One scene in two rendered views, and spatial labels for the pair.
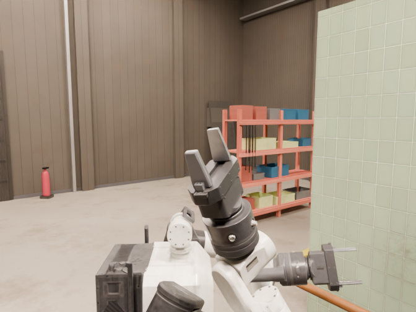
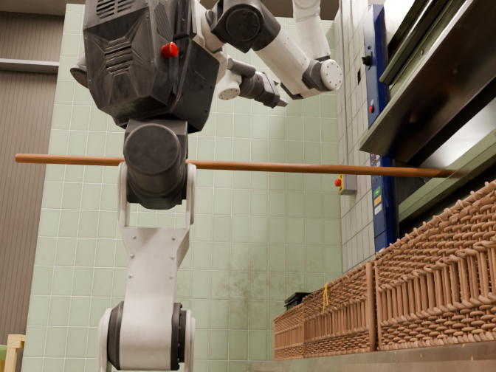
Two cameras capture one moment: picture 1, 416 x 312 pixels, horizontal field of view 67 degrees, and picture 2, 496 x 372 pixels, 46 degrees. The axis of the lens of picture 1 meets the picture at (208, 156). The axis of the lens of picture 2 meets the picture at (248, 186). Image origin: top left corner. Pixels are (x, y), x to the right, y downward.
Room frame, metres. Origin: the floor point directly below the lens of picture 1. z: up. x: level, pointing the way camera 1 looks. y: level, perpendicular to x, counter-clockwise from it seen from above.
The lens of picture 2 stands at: (-0.03, 1.08, 0.55)
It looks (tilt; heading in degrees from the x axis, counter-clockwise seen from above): 17 degrees up; 303
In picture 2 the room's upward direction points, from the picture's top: 1 degrees clockwise
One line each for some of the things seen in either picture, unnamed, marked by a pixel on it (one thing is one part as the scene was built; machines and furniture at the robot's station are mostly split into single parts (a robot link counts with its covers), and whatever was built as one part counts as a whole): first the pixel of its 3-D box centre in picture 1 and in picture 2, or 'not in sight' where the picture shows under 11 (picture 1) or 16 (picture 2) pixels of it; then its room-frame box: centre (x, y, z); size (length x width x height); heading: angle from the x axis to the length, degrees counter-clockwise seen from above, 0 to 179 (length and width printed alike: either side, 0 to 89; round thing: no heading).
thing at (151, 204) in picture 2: not in sight; (158, 179); (0.85, 0.10, 0.97); 0.14 x 0.13 x 0.12; 37
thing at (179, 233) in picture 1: (180, 233); not in sight; (0.85, 0.08, 1.47); 0.10 x 0.07 x 0.09; 3
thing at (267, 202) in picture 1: (273, 161); not in sight; (5.81, -1.22, 1.01); 2.12 x 0.57 x 2.03; 130
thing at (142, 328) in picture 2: not in sight; (152, 261); (0.86, 0.10, 0.78); 0.18 x 0.15 x 0.47; 37
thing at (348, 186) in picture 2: not in sight; (347, 183); (1.08, -1.55, 1.46); 0.10 x 0.07 x 0.10; 128
